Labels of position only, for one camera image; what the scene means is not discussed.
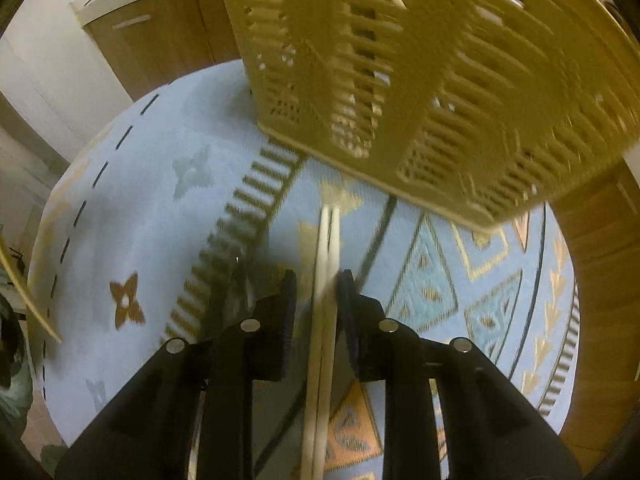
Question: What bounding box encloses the white refrigerator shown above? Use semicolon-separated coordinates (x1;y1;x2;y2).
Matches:
0;2;136;171

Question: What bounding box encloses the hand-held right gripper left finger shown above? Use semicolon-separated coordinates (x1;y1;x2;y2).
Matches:
55;270;299;480

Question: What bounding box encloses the yellow slotted plastic utensil basket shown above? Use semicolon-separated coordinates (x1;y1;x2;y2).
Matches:
213;0;640;234

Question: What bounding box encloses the blue patterned tablecloth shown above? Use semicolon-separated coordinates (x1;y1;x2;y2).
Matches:
27;59;582;480

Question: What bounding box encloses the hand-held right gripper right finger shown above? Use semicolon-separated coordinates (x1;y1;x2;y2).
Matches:
337;269;583;480

